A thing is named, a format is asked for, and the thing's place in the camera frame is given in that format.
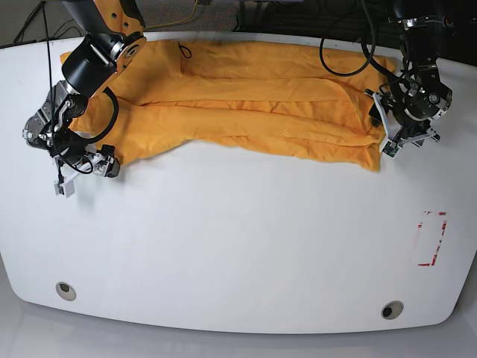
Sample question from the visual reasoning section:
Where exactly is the black floor cable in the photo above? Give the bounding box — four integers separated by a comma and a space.
13, 0, 75, 43

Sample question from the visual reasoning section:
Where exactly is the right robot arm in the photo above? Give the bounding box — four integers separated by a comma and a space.
22, 1, 146, 178

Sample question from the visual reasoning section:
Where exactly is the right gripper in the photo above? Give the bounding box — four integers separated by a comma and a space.
53, 145, 120, 183

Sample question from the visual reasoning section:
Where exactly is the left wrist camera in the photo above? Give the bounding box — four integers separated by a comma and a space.
379, 139, 401, 158

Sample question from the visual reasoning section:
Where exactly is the left table cable grommet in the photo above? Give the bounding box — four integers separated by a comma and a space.
55, 282, 77, 301

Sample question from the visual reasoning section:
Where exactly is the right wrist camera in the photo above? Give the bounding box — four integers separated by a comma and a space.
54, 180, 75, 198

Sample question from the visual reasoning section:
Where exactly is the orange t-shirt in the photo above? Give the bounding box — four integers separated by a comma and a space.
59, 39, 397, 173

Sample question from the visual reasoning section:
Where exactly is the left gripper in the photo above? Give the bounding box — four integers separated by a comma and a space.
364, 88, 442, 147

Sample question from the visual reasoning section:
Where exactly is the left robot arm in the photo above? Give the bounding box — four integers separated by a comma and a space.
319, 1, 452, 157

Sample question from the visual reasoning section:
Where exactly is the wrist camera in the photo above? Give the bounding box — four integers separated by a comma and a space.
379, 139, 401, 158
54, 180, 75, 198

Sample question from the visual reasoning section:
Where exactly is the red tape rectangle marking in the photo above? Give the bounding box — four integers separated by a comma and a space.
413, 211, 448, 267

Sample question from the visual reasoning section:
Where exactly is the table cable grommet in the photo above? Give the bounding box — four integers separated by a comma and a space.
381, 301, 404, 320
55, 282, 77, 301

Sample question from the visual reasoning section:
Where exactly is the yellow cable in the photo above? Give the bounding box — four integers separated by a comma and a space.
143, 0, 198, 31

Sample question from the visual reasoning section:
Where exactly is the right table cable grommet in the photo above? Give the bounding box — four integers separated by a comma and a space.
381, 301, 404, 320

